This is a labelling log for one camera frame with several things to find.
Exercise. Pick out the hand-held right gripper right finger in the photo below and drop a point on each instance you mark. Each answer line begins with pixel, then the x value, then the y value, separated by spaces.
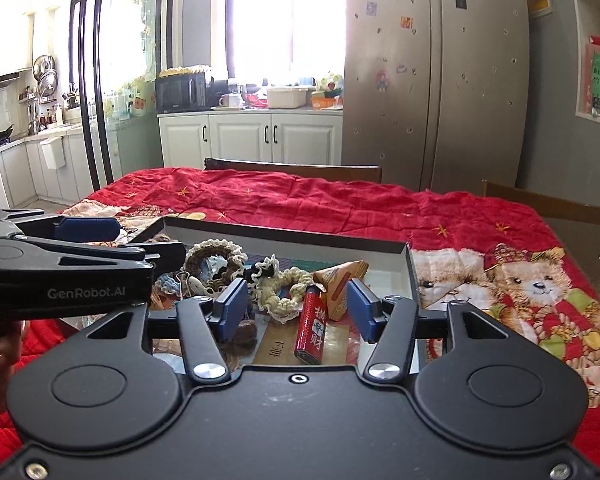
pixel 367 310

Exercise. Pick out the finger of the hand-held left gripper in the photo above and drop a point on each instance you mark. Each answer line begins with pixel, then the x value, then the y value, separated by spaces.
pixel 90 229
pixel 170 260

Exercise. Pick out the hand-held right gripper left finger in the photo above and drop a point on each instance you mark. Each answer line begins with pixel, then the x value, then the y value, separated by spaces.
pixel 230 305

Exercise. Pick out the light blue crochet scrunchie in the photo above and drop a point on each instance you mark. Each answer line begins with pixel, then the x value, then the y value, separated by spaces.
pixel 167 282

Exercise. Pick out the brown scrunchie with cream lace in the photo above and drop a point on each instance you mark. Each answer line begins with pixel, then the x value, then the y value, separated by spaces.
pixel 200 255

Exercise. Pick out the brown furry hair claw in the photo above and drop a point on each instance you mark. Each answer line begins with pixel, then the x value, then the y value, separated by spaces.
pixel 242 335

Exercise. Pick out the orange triangular snack packet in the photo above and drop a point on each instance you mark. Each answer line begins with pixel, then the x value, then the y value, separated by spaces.
pixel 340 285

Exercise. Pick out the black scrunchie with cream edge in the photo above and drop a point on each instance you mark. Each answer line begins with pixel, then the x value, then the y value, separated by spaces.
pixel 254 274

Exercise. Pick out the black shallow cardboard box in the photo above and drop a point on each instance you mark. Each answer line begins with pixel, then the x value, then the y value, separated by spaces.
pixel 390 272

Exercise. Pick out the cream crochet scrunchie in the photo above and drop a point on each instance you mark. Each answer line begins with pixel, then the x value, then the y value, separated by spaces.
pixel 280 305

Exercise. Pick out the red lighter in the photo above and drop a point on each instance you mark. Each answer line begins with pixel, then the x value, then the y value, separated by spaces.
pixel 310 330

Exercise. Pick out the printed picture sheet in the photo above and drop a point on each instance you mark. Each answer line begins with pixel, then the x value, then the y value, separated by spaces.
pixel 335 345

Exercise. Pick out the white kitchen counter units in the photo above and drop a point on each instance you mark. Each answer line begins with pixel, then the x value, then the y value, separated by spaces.
pixel 30 170

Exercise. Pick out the white hanging bin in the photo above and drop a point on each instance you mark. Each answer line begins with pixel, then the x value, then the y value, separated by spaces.
pixel 52 152

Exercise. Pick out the red printed blanket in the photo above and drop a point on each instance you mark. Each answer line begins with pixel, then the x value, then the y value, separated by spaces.
pixel 330 200

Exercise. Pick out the white kitchen cabinet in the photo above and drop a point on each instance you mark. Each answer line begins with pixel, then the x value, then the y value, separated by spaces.
pixel 240 140

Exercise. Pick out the black framed glass door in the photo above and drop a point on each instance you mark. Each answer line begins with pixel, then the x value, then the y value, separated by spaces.
pixel 97 85

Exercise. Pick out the steel pot lids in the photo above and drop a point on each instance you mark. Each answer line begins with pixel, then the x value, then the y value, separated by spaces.
pixel 45 75

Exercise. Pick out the black microwave oven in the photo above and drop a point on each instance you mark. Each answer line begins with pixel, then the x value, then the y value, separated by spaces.
pixel 182 92

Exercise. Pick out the white mug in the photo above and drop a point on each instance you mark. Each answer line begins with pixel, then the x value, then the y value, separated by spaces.
pixel 230 100

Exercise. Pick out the cream plastic basin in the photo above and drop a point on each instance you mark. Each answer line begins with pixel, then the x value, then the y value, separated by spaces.
pixel 286 97

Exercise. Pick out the dark wooden chair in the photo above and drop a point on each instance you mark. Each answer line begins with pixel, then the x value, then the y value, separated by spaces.
pixel 555 205

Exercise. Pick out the silver refrigerator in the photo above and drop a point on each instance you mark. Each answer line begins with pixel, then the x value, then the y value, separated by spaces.
pixel 430 85

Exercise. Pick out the bright window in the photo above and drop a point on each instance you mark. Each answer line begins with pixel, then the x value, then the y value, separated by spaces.
pixel 285 20

